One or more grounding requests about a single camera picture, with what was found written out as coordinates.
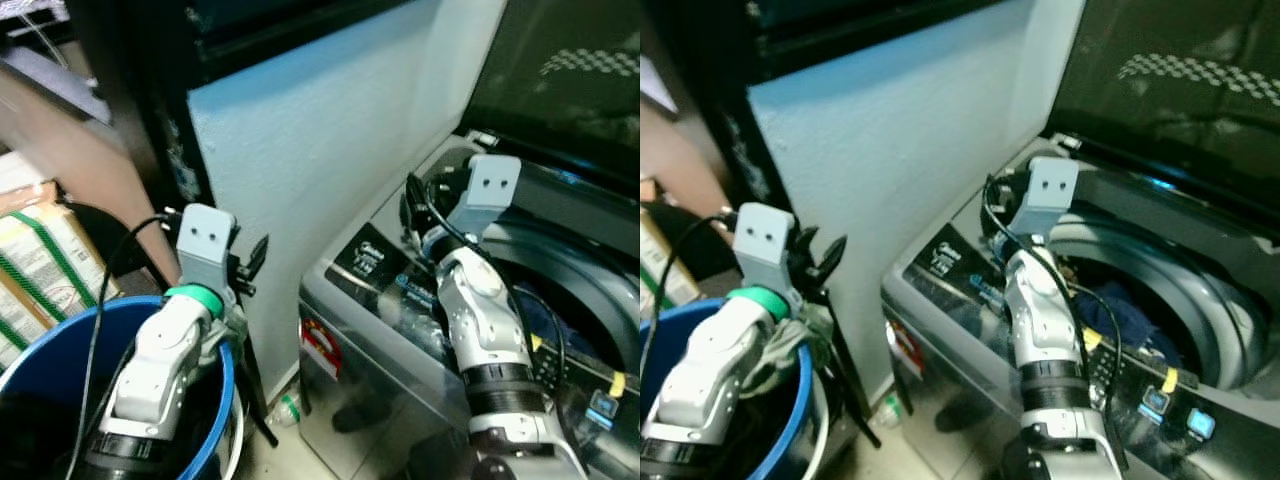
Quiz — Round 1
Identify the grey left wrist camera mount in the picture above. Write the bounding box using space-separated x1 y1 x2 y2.
734 203 798 297
177 204 239 297

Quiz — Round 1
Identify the blue plastic bucket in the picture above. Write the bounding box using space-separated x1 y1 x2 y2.
640 297 817 480
0 294 237 480

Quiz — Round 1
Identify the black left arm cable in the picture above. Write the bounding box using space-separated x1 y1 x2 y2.
640 214 738 386
64 214 183 480

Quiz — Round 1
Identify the cardboard box with green straps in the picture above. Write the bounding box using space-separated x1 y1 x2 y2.
0 200 123 366
640 205 703 313

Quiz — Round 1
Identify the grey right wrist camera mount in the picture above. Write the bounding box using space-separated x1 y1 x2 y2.
1010 157 1080 241
445 155 523 241

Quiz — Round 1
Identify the grey green cloth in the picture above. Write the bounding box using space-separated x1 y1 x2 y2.
198 303 248 366
743 300 837 401

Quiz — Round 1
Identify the dark glass washer lid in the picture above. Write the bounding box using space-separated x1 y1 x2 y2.
458 0 641 196
1045 0 1280 201

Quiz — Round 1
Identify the dark blue garment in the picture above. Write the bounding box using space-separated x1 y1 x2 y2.
510 283 591 363
1075 280 1166 363

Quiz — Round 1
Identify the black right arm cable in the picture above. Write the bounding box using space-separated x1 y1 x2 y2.
418 175 569 406
984 175 1129 471

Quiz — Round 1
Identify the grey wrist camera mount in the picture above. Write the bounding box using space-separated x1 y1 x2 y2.
445 155 523 241
177 204 239 297
1010 157 1080 241
734 203 798 297

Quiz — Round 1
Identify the white plastic basin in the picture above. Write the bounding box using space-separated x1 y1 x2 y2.
222 395 248 480
805 372 834 480

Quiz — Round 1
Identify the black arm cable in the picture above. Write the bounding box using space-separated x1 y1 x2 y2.
64 214 183 480
984 175 1129 471
418 175 569 406
640 214 738 386

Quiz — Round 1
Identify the small green white bottle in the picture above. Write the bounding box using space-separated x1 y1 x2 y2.
868 392 907 431
268 390 303 429

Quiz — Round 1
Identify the brown wooden board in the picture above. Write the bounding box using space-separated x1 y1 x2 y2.
0 65 183 289
640 100 738 218

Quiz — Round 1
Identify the grey top-load washing machine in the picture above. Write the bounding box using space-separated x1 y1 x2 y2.
298 128 641 480
880 130 1280 480

